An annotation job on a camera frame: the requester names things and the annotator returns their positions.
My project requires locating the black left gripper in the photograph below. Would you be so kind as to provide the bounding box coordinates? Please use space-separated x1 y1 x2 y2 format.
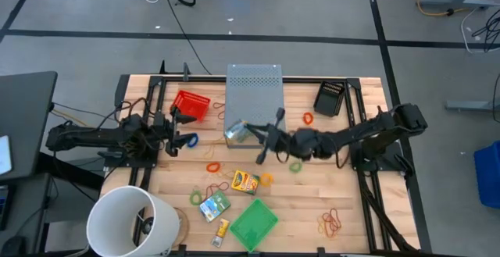
154 106 198 159

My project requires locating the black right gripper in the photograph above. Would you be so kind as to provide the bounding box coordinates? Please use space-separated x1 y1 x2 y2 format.
244 107 292 166

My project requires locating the shiny clear-wrapped pack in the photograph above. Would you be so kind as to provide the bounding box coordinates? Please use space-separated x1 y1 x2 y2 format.
224 119 251 144

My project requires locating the red plastic basket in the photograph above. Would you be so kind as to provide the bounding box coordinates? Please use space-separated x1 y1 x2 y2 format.
170 89 213 123

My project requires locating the grey perforated metal shelf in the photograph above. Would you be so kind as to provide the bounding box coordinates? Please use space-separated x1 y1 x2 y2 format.
224 63 287 149

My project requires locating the yellow crayon box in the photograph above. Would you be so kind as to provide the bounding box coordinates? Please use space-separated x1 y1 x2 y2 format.
230 170 261 196

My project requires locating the black plastic basket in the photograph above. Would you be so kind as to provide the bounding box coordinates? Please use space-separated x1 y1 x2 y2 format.
312 80 347 118

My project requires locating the green white crayon pack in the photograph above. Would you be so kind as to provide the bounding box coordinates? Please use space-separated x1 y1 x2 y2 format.
198 189 232 223

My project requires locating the green plastic basket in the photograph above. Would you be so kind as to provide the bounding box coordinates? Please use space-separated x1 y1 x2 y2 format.
228 198 280 253

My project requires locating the black side desk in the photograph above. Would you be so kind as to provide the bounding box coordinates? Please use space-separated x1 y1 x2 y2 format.
0 70 59 183

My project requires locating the brown rubber band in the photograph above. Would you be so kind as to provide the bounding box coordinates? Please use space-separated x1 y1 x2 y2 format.
212 101 227 121

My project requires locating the round wooden lamp base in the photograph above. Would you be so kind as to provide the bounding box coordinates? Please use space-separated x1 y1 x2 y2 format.
171 206 191 247

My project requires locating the tangled rubber band pile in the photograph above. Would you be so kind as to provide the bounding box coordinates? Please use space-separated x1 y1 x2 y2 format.
316 208 343 239

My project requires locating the grey table foot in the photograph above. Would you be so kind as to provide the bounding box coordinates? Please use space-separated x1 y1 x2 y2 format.
445 99 500 113

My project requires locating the blue plastic bin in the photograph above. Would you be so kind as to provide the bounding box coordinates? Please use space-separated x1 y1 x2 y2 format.
473 140 500 210

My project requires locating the long black floor cable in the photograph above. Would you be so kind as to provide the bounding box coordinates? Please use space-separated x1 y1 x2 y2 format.
158 0 213 76

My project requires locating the thin white cable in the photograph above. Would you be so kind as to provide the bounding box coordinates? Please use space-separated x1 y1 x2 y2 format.
460 5 500 55

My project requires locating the black cable bundle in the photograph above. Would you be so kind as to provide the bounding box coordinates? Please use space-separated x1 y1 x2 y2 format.
471 9 500 54

